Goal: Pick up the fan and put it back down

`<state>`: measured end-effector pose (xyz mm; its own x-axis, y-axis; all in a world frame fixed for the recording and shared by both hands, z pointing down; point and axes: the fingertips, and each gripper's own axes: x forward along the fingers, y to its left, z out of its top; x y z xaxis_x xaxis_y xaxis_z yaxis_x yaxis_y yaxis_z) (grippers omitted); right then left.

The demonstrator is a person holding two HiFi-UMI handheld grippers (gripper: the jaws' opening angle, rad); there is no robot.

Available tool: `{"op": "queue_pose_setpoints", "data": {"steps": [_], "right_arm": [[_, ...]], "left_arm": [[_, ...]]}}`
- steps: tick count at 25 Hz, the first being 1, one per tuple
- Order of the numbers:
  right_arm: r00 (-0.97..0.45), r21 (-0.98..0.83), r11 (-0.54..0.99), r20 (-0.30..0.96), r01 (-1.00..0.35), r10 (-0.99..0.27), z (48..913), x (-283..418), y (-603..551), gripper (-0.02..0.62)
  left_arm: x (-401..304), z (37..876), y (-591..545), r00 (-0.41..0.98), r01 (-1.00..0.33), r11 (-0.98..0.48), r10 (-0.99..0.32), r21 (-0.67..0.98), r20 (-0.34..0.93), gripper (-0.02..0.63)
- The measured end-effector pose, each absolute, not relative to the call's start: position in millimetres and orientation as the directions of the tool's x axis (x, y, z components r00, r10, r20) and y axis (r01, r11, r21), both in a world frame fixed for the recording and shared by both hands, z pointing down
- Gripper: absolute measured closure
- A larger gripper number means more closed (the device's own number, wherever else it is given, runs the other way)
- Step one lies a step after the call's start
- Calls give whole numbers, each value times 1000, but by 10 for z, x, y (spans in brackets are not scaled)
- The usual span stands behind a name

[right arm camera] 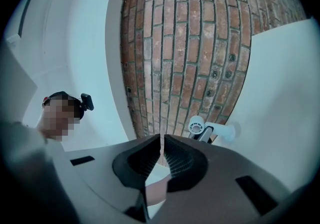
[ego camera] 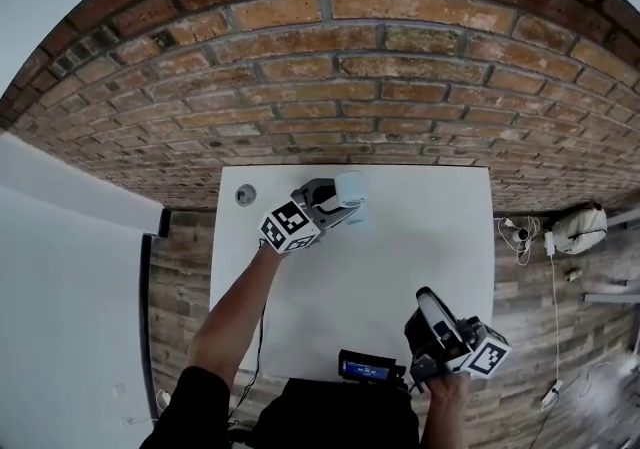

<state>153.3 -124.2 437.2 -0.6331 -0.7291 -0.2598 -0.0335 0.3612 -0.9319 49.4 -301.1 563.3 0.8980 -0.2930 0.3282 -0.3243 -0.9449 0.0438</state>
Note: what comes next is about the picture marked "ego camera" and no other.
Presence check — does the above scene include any black device with blue screen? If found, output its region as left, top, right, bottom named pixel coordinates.
left=338, top=349, right=407, bottom=384

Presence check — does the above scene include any round grey cable grommet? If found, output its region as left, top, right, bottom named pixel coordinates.
left=235, top=183, right=259, bottom=208

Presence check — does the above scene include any thin white floor cable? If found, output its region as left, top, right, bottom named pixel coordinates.
left=554, top=361, right=612, bottom=399

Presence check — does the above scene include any white plug block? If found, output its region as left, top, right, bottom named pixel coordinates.
left=541, top=379, right=564, bottom=407

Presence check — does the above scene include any long white cable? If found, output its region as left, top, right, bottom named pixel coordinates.
left=549, top=252, right=563, bottom=383

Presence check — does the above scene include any white fabric bag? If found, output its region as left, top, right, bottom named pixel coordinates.
left=547, top=204, right=609, bottom=255

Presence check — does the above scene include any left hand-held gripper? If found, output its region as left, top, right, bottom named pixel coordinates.
left=258, top=179, right=359, bottom=256

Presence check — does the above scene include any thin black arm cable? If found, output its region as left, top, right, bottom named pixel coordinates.
left=228, top=300, right=267, bottom=424

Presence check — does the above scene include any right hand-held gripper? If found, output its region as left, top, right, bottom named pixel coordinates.
left=403, top=286, right=512, bottom=393

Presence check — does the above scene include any white metal frame table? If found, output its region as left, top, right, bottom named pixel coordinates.
left=583, top=209, right=640, bottom=304

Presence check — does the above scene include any person's black clothing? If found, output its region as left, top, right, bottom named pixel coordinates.
left=152, top=364, right=421, bottom=449

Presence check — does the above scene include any person's left forearm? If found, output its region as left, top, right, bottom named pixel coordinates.
left=185, top=241, right=289, bottom=391

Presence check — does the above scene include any coiled white cable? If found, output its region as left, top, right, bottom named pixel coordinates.
left=497, top=215, right=542, bottom=266

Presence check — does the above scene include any person's right forearm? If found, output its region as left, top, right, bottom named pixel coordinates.
left=422, top=370, right=474, bottom=449

